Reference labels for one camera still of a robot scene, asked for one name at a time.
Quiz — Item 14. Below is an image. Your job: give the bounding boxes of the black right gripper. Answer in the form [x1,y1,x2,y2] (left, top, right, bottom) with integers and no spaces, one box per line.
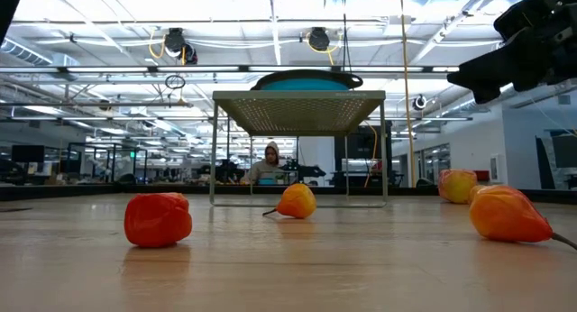
[447,4,577,105]

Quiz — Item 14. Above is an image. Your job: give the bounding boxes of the yellow-red apple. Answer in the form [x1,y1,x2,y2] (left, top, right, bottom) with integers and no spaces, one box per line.
[437,169,479,206]

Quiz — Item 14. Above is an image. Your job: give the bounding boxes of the small orange toy fruit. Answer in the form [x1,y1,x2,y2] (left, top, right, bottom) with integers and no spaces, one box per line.
[466,184,486,206]

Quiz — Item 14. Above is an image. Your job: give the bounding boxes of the teal collapsible bowl grey rim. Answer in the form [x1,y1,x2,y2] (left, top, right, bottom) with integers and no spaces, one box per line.
[251,69,365,93]

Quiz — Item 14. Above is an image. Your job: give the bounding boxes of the red-orange bell pepper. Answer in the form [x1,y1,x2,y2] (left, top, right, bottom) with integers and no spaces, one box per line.
[124,192,194,250]

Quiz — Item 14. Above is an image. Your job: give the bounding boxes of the orange toy pear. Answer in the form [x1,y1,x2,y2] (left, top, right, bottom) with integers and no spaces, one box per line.
[468,184,577,252]

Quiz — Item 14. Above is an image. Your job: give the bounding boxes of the black computer monitor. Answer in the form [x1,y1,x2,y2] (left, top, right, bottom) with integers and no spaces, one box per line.
[334,121,394,188]
[11,144,46,164]

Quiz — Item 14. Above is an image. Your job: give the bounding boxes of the pale green perforated metal shelf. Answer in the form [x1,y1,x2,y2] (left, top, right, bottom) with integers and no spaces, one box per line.
[208,90,389,209]

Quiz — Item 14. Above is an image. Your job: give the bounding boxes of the small black desk robot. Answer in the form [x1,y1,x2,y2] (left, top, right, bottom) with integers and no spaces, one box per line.
[288,161,327,186]

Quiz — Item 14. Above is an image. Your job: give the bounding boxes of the small yellow-orange toy pear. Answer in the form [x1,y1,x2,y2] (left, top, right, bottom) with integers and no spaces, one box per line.
[262,183,318,221]

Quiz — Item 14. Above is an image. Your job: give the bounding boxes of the person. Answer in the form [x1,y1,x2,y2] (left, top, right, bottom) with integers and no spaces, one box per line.
[240,140,292,187]

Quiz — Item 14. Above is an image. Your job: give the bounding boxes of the yellow hanging power cord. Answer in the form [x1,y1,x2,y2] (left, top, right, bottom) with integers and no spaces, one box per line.
[398,0,418,189]

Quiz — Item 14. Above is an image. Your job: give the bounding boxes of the dark wall panel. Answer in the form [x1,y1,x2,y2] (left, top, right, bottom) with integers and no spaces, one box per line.
[535,130,577,191]

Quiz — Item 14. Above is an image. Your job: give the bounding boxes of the yellow cable by monitor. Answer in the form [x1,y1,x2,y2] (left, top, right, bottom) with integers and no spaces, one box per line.
[362,121,379,189]

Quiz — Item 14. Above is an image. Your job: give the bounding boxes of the black metal table frame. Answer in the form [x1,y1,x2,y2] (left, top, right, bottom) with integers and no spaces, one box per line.
[0,183,577,205]

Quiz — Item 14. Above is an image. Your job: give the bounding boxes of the black hanging cable ring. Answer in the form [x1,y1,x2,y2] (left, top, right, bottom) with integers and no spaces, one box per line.
[164,74,187,91]

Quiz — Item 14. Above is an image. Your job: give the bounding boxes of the black frame work cell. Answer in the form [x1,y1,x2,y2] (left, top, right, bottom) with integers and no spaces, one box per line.
[66,142,149,186]

